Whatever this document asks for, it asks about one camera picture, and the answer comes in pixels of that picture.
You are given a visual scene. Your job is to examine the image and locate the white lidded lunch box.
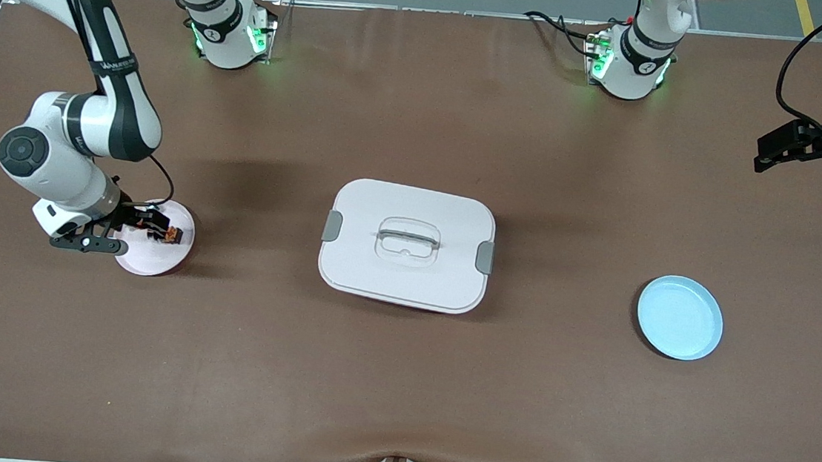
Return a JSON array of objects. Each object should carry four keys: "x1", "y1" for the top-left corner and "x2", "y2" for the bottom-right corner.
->
[{"x1": 314, "y1": 174, "x2": 500, "y2": 318}]

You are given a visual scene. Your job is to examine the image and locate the pink round plate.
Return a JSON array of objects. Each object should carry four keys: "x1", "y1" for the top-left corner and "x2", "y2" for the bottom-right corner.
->
[{"x1": 109, "y1": 195, "x2": 199, "y2": 281}]

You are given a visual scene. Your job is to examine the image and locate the yellow floor tape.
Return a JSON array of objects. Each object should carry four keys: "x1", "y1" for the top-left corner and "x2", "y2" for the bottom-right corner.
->
[{"x1": 791, "y1": 0, "x2": 819, "y2": 38}]

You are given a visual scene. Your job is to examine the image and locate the light blue round plate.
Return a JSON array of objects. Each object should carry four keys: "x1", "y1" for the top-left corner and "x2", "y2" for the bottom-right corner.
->
[{"x1": 632, "y1": 272, "x2": 728, "y2": 364}]

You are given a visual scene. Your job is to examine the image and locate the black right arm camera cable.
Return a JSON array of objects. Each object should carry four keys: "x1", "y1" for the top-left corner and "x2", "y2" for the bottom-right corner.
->
[{"x1": 23, "y1": 0, "x2": 192, "y2": 212}]

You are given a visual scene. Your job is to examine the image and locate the black left base cables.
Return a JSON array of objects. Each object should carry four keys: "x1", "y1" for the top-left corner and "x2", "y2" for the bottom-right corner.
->
[{"x1": 522, "y1": 9, "x2": 609, "y2": 59}]

